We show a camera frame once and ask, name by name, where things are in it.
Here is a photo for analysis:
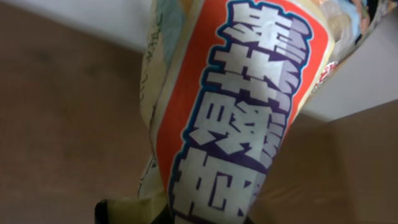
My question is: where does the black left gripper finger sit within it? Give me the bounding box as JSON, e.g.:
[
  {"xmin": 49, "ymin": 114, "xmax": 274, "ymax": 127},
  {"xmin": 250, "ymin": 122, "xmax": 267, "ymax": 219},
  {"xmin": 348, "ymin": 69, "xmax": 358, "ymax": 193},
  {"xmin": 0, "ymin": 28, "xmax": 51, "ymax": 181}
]
[{"xmin": 95, "ymin": 198, "xmax": 170, "ymax": 224}]

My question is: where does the yellow snack bag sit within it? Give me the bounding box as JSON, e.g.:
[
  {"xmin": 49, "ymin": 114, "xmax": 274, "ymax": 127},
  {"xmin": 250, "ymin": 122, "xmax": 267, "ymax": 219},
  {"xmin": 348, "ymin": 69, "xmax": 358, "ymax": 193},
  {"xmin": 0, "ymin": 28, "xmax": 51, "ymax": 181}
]
[{"xmin": 136, "ymin": 0, "xmax": 386, "ymax": 224}]

